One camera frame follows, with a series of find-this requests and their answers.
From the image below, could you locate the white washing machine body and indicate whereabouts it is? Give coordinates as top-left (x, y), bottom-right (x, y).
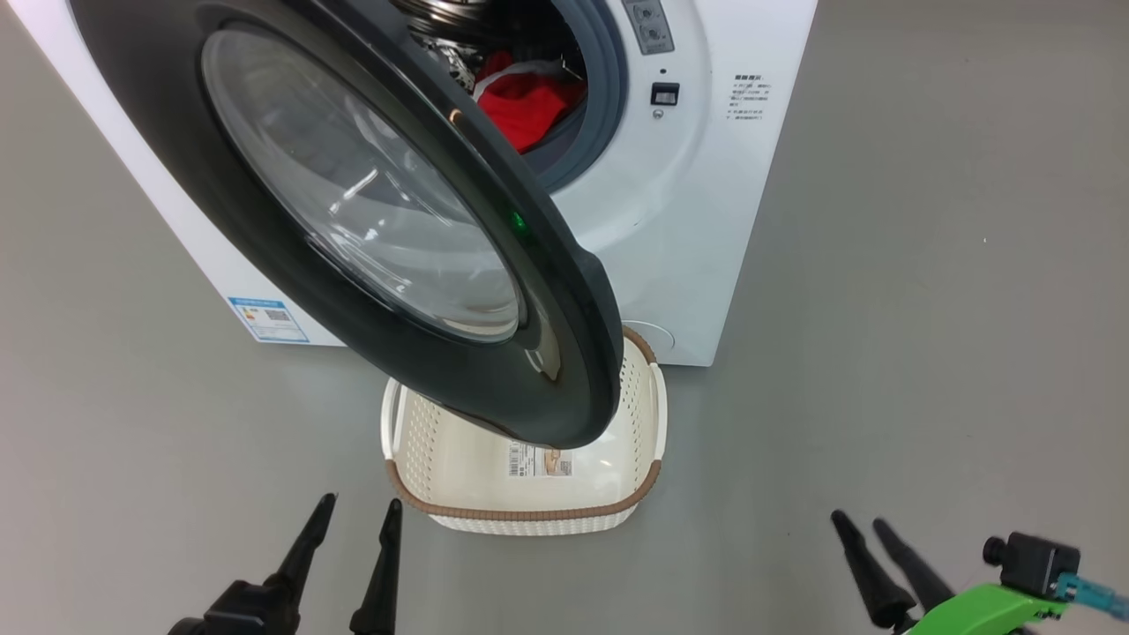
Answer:
top-left (7, 0), bottom-right (819, 367)

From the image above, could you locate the red shirt white trim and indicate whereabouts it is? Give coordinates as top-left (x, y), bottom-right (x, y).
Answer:
top-left (474, 50), bottom-right (587, 155)

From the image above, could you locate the dark round washing machine door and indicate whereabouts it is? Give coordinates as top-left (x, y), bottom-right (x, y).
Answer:
top-left (69, 0), bottom-right (625, 451)

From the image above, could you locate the steel washing drum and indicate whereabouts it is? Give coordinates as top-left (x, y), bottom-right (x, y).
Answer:
top-left (388, 0), bottom-right (587, 89)

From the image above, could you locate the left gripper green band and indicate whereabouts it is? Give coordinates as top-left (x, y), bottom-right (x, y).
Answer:
top-left (168, 492), bottom-right (405, 635)

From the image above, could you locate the grey rectangular panel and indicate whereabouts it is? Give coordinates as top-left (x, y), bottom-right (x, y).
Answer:
top-left (621, 0), bottom-right (677, 56)

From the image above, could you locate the round white filter cover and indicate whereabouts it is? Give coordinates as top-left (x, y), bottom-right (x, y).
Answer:
top-left (624, 320), bottom-right (677, 355)

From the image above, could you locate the blue energy label sticker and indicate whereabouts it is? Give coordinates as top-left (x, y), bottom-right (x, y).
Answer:
top-left (227, 296), bottom-right (311, 344)

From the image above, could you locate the teal right camera connector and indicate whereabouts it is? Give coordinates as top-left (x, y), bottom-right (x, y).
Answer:
top-left (1054, 572), bottom-right (1129, 624)

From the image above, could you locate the grey rubber door gasket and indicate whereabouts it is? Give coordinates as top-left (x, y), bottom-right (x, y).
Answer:
top-left (529, 0), bottom-right (630, 196)

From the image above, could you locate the cream perforated laundry basket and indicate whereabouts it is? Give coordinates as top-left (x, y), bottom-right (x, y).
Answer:
top-left (381, 326), bottom-right (669, 537)

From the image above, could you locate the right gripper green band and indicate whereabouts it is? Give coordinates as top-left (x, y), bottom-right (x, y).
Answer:
top-left (831, 510), bottom-right (1073, 635)

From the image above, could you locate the printed sticker inside basket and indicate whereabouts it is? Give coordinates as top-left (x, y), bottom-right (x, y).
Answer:
top-left (507, 441), bottom-right (574, 479)

